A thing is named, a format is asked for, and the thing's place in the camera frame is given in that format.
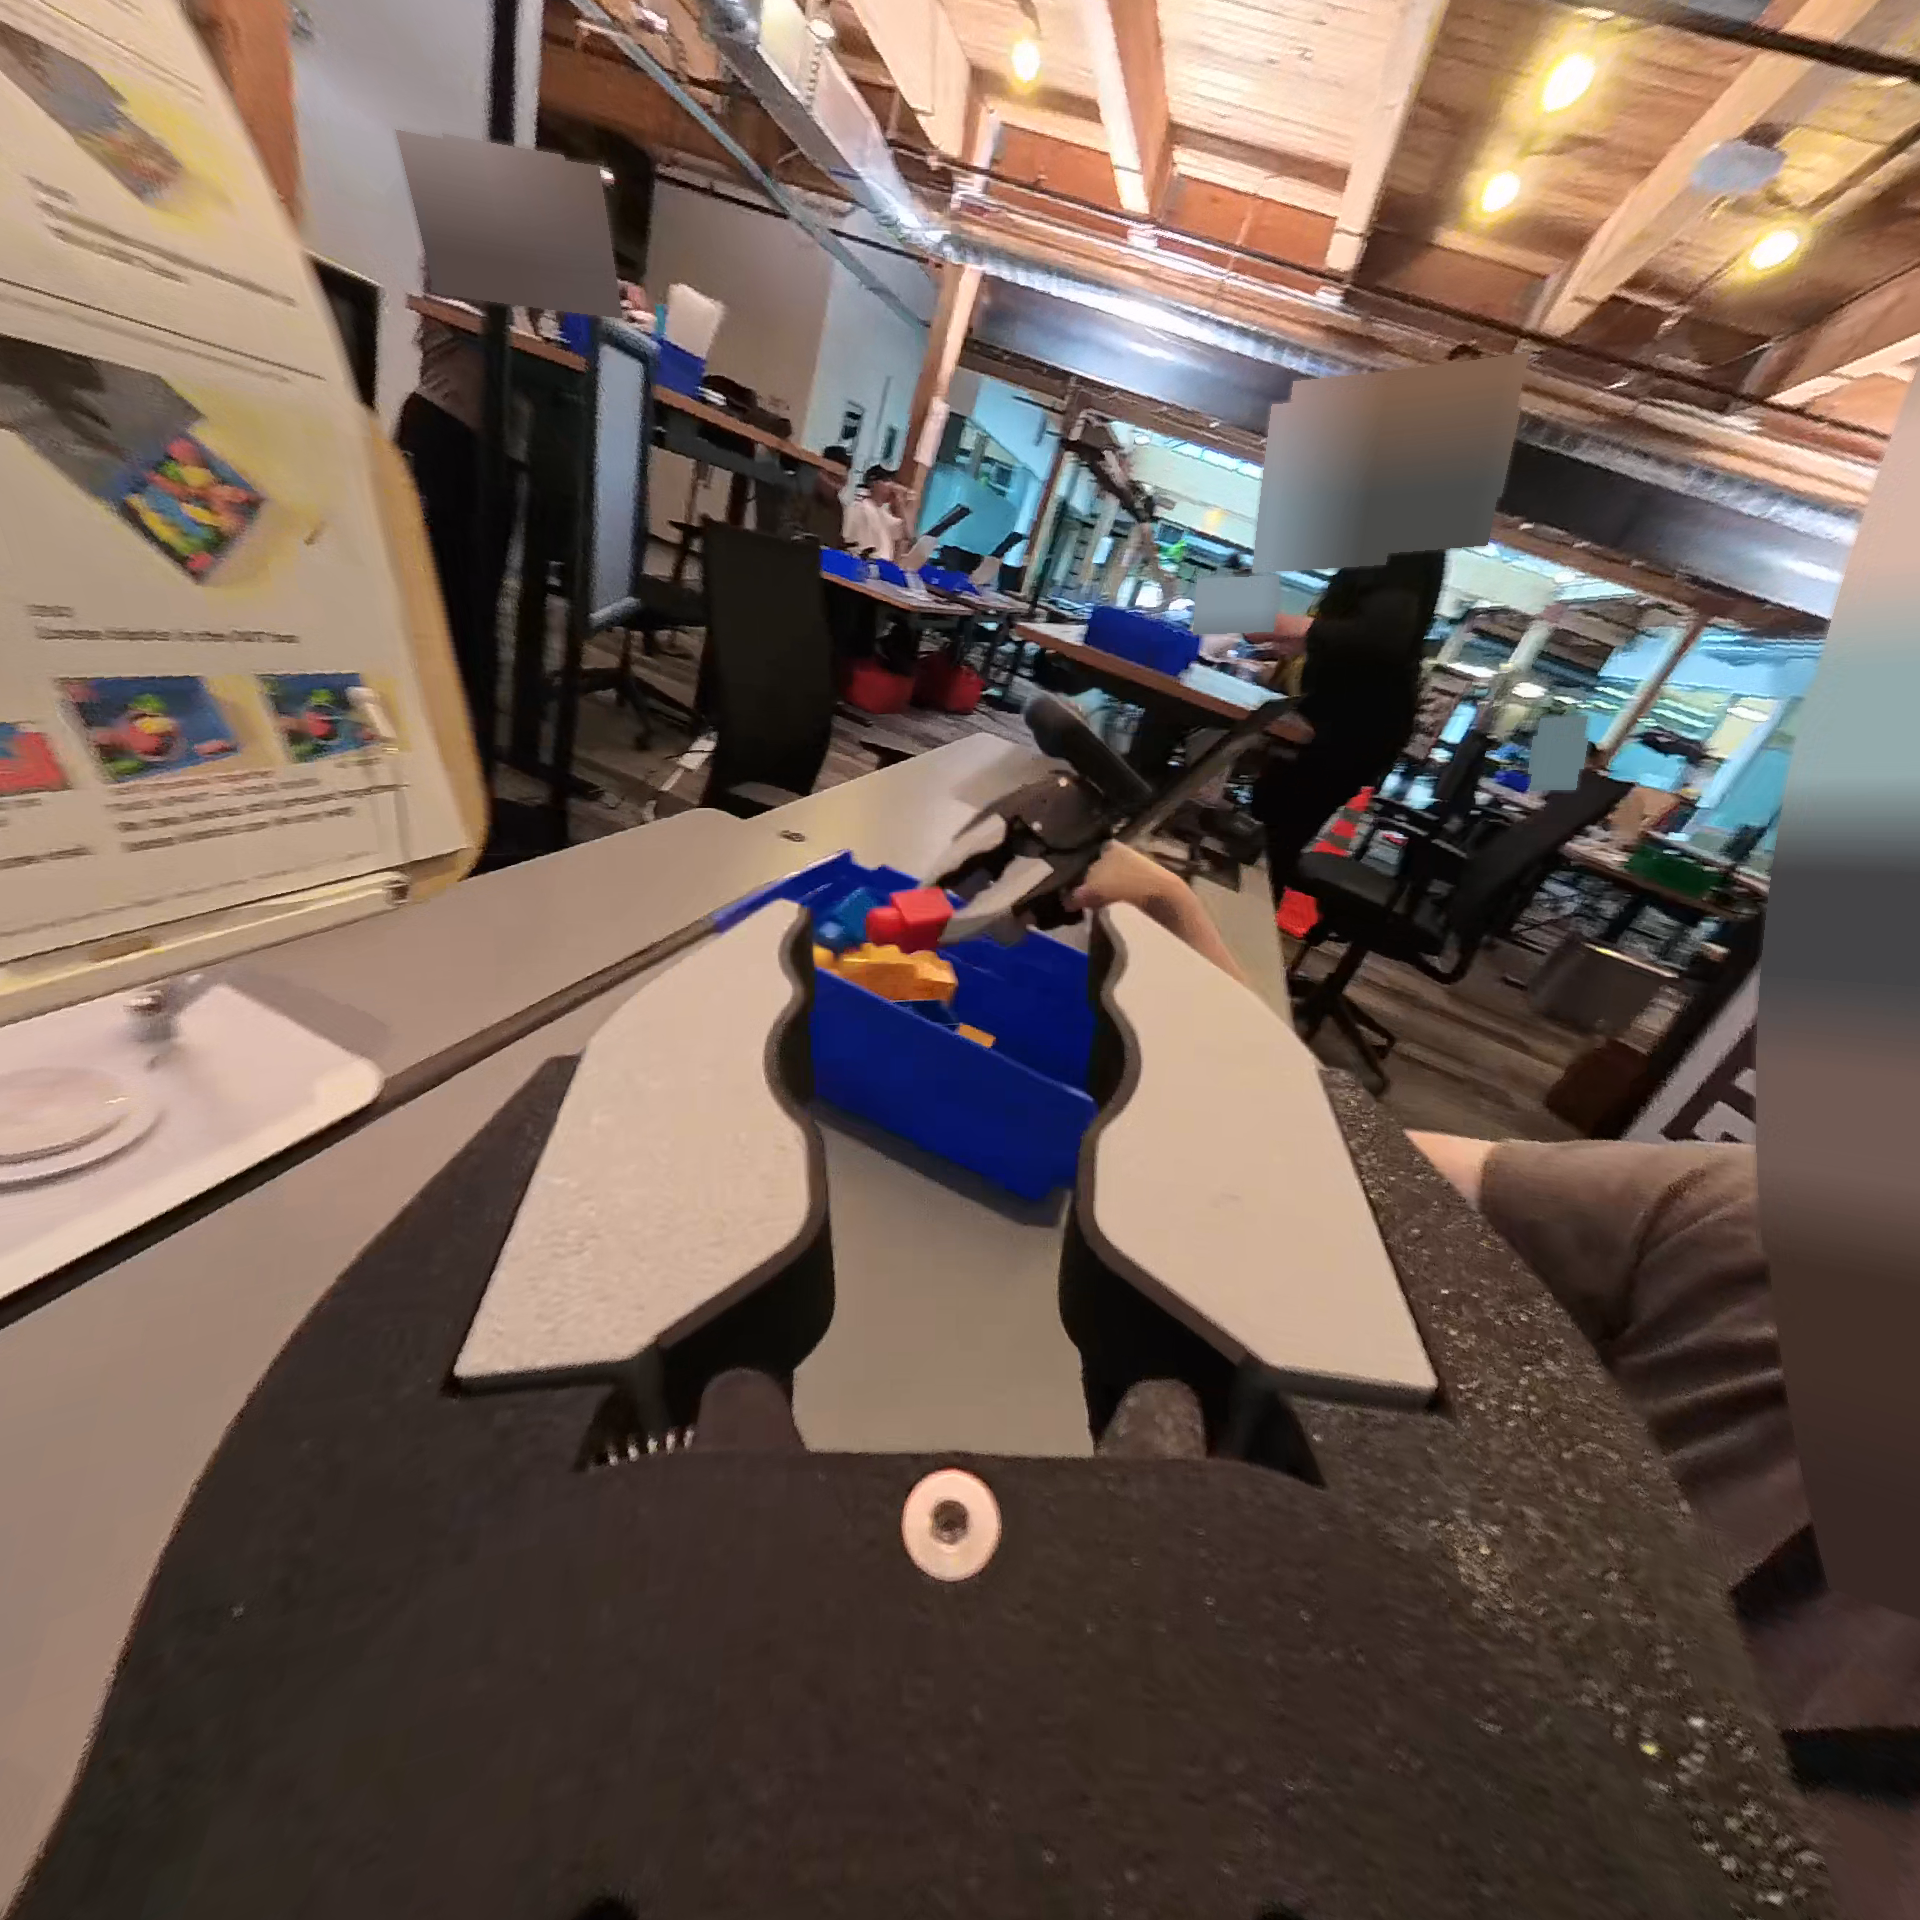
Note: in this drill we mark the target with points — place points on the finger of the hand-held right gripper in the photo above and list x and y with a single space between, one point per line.
991 849
998 919

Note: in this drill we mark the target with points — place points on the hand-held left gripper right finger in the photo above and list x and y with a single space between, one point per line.
1245 1214

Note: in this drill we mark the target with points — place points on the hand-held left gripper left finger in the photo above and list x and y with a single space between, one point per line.
645 1201

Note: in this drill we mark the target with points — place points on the pile of colourful building blocks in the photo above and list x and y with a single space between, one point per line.
901 975

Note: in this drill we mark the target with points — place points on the blue plastic bin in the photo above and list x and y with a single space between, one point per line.
945 1110

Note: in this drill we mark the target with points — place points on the person's right forearm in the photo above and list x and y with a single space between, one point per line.
1239 961

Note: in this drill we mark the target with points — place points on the person's right hand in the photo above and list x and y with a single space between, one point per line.
1141 914

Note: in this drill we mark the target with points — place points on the red storage crate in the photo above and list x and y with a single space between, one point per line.
879 691
953 687

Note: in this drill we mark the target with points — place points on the wooden work desk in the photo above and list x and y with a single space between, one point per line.
721 420
1141 683

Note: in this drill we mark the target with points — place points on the blue storage bin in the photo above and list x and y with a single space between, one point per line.
674 368
1141 642
945 578
863 566

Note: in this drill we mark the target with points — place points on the black office chair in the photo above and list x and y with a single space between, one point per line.
764 660
1441 885

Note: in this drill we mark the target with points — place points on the person's brown shirt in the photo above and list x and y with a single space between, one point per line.
1621 1305

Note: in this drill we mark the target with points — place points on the black and white marker sign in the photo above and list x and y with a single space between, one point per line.
1710 1080

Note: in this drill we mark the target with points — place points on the green storage bin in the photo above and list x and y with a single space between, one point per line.
1673 873

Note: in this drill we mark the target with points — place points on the printed instruction sheet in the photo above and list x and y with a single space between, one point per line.
331 631

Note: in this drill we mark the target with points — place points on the ceiling lamp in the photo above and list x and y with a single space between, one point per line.
1497 190
1568 75
1025 56
1773 249

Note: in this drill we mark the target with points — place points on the white ceiling sensor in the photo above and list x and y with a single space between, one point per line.
1741 161

